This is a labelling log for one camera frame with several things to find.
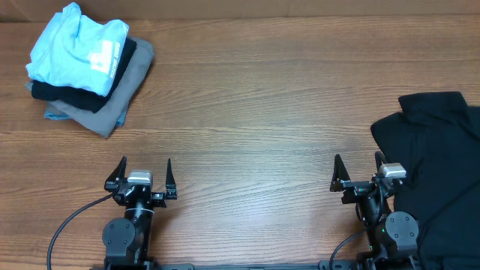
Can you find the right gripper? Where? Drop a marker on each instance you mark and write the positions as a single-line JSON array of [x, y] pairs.
[[356, 188]]

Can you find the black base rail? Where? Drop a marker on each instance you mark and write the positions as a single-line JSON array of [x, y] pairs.
[[321, 265]]

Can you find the light blue folded t-shirt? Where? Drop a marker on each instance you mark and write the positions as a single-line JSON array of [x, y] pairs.
[[74, 50]]

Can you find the black t-shirt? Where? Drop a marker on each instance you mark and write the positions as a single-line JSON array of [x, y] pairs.
[[435, 137]]

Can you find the grey folded shirt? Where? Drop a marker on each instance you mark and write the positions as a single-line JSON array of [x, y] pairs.
[[104, 121]]

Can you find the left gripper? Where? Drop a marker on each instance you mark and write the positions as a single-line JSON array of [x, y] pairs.
[[159, 199]]

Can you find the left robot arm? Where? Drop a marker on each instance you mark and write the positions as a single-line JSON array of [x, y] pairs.
[[127, 238]]

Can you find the black folded shirt in stack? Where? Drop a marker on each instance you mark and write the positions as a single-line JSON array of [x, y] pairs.
[[78, 97]]

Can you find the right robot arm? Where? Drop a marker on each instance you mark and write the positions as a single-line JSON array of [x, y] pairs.
[[392, 235]]

